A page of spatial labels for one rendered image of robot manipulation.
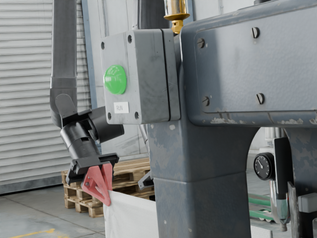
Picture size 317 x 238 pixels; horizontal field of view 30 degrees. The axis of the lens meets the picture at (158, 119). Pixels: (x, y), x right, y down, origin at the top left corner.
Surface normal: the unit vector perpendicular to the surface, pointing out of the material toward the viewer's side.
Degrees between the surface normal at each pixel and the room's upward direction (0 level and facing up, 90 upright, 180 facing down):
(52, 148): 87
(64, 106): 60
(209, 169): 90
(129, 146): 88
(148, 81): 90
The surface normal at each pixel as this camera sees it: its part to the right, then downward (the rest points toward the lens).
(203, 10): -0.85, 0.11
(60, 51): 0.05, -0.46
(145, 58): 0.52, 0.00
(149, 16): 0.37, -0.17
